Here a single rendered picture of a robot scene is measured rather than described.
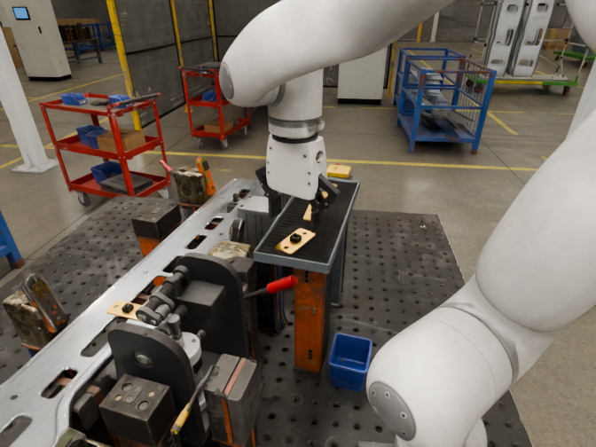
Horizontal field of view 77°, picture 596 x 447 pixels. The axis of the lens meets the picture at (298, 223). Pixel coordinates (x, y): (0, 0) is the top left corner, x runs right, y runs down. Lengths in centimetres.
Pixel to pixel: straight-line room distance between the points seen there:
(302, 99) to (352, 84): 661
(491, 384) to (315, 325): 53
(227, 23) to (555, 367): 748
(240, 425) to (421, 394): 29
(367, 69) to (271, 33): 668
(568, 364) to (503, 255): 205
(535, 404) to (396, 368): 173
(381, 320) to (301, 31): 94
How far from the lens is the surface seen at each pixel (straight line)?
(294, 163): 60
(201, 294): 60
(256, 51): 47
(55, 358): 82
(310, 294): 87
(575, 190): 33
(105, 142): 328
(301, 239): 70
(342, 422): 99
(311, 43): 45
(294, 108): 56
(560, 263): 35
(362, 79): 715
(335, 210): 81
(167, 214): 114
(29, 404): 77
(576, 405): 223
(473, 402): 46
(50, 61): 1110
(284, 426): 98
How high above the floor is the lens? 154
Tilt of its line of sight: 30 degrees down
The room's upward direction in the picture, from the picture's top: straight up
